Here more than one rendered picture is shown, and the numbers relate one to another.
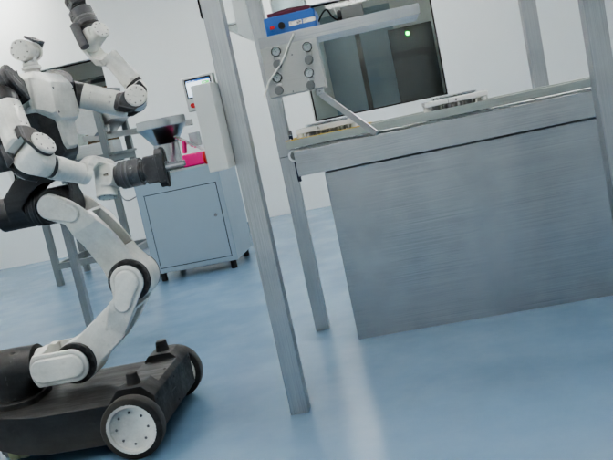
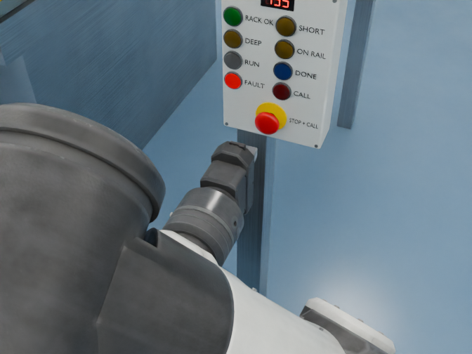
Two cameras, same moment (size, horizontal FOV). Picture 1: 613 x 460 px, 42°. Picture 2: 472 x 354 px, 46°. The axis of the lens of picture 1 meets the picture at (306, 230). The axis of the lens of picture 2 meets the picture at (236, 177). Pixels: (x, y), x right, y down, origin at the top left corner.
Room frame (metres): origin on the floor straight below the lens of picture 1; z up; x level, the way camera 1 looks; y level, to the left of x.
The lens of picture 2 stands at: (2.36, 0.95, 1.40)
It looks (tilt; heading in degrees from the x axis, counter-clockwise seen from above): 43 degrees down; 285
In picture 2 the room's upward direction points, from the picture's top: straight up
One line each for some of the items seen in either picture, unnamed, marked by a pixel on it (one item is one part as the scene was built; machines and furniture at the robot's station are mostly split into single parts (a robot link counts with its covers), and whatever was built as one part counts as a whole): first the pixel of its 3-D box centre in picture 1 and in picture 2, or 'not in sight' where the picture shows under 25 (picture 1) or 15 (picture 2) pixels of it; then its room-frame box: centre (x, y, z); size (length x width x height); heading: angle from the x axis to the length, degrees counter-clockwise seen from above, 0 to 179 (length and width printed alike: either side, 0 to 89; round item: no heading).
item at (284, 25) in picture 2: not in sight; (285, 27); (2.47, 0.24, 1.03); 0.03 x 0.01 x 0.03; 173
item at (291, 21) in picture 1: (292, 23); not in sight; (3.27, -0.11, 1.30); 0.21 x 0.20 x 0.09; 173
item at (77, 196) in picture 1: (37, 199); not in sight; (2.72, 0.86, 0.84); 0.28 x 0.13 x 0.18; 83
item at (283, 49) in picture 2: not in sight; (284, 50); (2.47, 0.24, 0.99); 0.03 x 0.01 x 0.03; 173
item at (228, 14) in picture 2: not in sight; (232, 16); (2.55, 0.23, 1.03); 0.03 x 0.01 x 0.03; 173
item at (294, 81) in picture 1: (294, 67); not in sight; (3.18, -0.08, 1.12); 0.22 x 0.11 x 0.20; 83
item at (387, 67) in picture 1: (370, 52); not in sight; (8.20, -0.99, 1.43); 1.38 x 0.01 x 1.16; 82
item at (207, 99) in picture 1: (215, 127); (279, 60); (2.49, 0.21, 0.95); 0.17 x 0.06 x 0.26; 173
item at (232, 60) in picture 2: not in sight; (232, 60); (2.55, 0.23, 0.96); 0.03 x 0.01 x 0.03; 173
